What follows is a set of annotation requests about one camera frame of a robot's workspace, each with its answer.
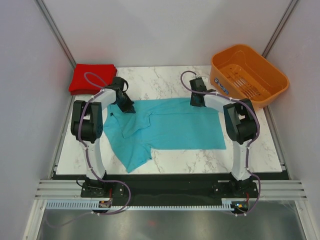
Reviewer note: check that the left aluminium frame post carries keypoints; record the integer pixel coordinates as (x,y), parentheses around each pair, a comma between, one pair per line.
(55,30)

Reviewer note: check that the aluminium frame post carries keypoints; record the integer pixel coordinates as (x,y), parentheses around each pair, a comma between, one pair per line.
(55,30)
(280,26)

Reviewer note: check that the orange plastic tub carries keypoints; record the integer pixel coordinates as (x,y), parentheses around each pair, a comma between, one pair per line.
(241,72)

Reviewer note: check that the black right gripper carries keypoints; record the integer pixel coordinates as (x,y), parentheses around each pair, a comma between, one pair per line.
(193,102)

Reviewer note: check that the dark red folded t shirt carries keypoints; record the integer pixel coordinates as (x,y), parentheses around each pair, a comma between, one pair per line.
(80,93)

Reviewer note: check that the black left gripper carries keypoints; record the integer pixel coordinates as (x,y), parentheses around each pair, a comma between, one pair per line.
(129,108)

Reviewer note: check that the white slotted cable duct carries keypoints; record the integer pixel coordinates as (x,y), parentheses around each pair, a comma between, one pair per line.
(99,205)

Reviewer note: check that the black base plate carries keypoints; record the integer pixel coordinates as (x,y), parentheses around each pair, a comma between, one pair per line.
(193,189)

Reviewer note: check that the turquoise t shirt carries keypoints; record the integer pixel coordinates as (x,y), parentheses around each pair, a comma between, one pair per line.
(161,124)

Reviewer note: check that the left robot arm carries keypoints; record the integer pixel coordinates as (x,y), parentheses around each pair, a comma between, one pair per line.
(87,124)

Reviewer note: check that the right aluminium frame post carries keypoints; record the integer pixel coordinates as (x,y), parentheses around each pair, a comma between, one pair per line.
(280,26)

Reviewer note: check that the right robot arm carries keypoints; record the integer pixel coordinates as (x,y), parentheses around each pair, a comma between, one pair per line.
(240,119)

